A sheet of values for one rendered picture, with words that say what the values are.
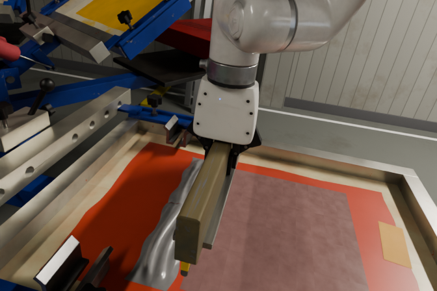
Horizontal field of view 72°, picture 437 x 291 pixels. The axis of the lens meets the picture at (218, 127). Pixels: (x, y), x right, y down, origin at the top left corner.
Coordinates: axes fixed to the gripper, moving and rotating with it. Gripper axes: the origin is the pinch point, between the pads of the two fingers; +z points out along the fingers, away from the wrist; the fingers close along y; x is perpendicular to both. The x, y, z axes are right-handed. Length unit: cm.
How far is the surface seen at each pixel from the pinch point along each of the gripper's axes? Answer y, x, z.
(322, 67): 58, 300, 55
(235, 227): 4.8, -1.6, 14.0
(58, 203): -28.6, -8.2, 11.9
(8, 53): -72, 29, -2
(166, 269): -4.6, -14.4, 13.6
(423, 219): 42.6, 10.9, 11.7
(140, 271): -8.5, -15.7, 13.8
